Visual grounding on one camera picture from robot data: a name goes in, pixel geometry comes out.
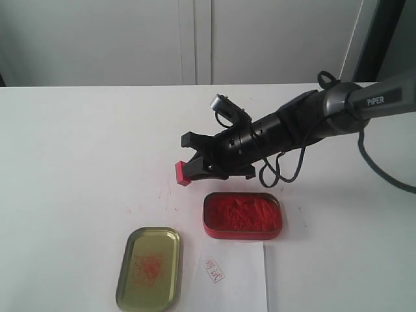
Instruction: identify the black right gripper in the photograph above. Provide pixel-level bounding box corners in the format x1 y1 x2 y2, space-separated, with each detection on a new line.
181 126 255 181

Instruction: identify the red rubber stamp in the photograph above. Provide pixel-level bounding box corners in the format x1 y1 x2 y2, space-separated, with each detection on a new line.
175 161 191 187

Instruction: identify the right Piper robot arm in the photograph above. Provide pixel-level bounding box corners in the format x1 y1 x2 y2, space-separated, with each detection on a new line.
175 70 415 186

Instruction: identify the red ink pad tin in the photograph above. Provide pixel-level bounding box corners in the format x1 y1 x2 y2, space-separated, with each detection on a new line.
202 192 283 241

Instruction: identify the white paper sheet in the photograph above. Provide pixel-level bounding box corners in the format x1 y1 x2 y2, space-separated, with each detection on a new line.
186 240 268 311

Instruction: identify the gold tin lid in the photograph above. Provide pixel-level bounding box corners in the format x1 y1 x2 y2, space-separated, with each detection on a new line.
116 227 181 311

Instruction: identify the white cabinet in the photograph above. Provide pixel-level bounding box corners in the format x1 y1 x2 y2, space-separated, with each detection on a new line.
1 1 378 86

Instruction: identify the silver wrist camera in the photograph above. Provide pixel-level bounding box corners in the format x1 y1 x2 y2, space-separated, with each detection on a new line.
210 94 252 129

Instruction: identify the dark vertical post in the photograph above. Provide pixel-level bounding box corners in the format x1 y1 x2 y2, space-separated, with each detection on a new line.
352 0 406 82

